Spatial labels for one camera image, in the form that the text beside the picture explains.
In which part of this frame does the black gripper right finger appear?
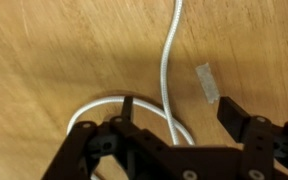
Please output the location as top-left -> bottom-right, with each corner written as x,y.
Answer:
217,96 -> 250,143

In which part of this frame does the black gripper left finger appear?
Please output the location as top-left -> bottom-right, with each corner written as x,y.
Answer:
121,96 -> 133,121

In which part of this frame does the white rope with taped ends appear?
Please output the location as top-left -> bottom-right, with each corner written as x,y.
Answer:
66,0 -> 196,147

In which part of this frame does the small clear tape piece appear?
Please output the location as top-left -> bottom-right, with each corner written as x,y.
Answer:
196,63 -> 220,104

